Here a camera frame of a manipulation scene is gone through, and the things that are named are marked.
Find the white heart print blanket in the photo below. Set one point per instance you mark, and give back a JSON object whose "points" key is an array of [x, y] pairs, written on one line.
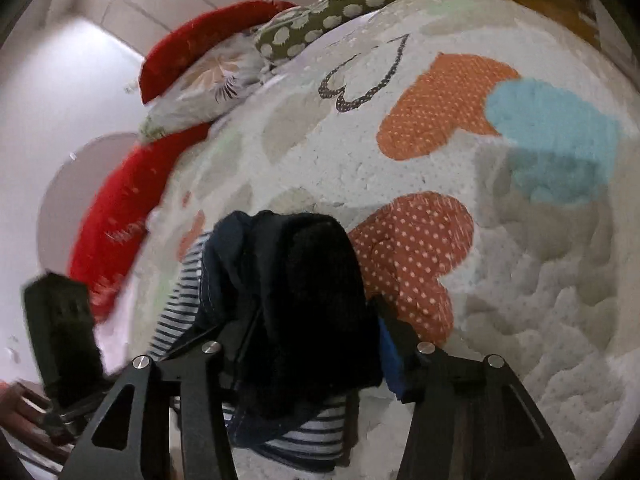
{"points": [[450, 185]]}

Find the olive spotted pillow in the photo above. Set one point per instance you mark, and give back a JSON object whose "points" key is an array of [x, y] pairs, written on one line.
{"points": [[330, 10]]}

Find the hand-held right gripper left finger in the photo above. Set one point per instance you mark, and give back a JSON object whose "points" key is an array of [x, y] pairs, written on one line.
{"points": [[235, 345]]}

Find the person's left hand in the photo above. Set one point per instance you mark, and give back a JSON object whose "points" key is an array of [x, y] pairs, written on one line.
{"points": [[22, 410]]}

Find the floral print pillow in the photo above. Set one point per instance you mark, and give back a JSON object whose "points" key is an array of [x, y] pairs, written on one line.
{"points": [[200, 90]]}

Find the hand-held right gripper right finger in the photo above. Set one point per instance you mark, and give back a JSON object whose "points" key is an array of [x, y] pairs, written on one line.
{"points": [[392, 360]]}

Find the dark navy pants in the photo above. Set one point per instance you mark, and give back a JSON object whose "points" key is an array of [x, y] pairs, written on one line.
{"points": [[300, 310]]}

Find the navy white striped garment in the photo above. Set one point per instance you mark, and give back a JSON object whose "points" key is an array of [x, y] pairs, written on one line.
{"points": [[175, 310]]}

